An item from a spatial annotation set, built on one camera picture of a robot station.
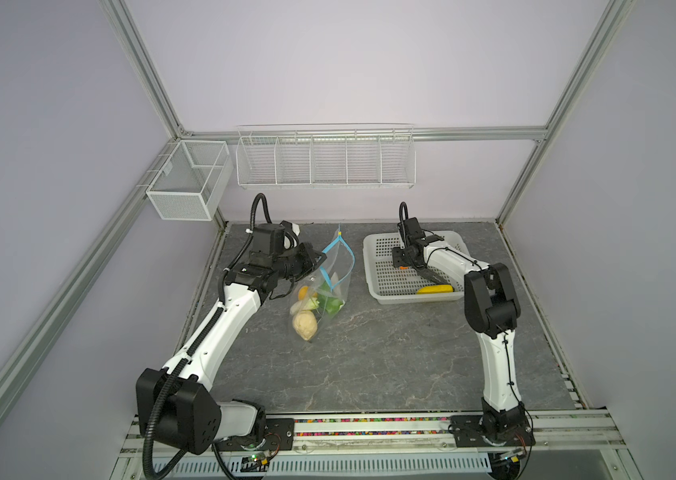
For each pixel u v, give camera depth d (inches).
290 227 29.1
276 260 25.4
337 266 31.6
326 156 38.6
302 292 37.8
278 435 28.9
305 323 32.5
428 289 36.9
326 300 33.4
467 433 29.1
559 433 29.7
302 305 34.9
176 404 15.5
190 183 39.0
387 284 40.1
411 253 30.7
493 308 22.8
